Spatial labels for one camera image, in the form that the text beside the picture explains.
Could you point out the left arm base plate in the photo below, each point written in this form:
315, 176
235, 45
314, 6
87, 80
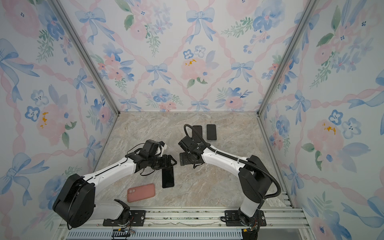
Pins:
133, 218

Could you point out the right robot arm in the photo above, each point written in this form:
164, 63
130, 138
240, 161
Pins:
257, 183

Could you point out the pink phone case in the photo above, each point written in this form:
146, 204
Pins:
141, 193

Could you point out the black phone case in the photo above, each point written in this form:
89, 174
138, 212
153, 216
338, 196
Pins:
198, 131

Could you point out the black phone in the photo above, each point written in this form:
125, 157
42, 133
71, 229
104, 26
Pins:
168, 178

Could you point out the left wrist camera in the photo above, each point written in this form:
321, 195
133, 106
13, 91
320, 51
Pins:
152, 148

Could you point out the aluminium corner post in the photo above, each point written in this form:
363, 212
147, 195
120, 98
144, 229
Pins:
69, 27
304, 20

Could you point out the aluminium rail frame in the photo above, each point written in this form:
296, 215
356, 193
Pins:
166, 223

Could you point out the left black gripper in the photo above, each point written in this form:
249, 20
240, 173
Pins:
167, 161

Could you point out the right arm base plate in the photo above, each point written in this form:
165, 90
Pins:
235, 218

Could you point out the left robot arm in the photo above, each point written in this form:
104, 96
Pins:
76, 202

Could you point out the right aluminium corner post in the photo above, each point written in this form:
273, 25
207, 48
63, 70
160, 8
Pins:
304, 20

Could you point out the light blue phone case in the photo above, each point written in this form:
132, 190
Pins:
211, 132

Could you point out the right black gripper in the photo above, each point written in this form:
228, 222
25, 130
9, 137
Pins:
183, 159

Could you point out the left aluminium corner post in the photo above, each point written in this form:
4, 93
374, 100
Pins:
69, 27

